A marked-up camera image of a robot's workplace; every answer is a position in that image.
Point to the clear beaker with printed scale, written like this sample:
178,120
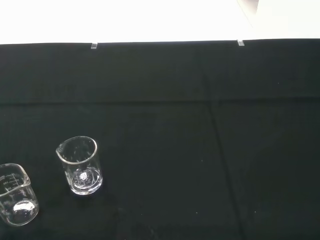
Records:
17,200

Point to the black bench cloth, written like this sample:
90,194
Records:
175,150

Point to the clear cloth clip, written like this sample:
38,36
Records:
93,46
240,43

